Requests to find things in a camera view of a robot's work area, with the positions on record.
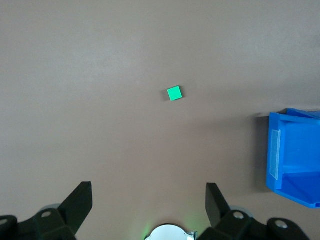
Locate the small green cube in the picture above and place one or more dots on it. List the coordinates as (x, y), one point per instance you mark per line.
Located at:
(174, 93)

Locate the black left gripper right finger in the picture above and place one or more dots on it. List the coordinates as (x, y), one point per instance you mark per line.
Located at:
(220, 210)

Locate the blue plastic storage bin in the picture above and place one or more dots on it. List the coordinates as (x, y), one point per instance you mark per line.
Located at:
(300, 150)

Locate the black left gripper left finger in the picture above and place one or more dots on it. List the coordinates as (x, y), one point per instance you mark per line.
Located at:
(72, 207)

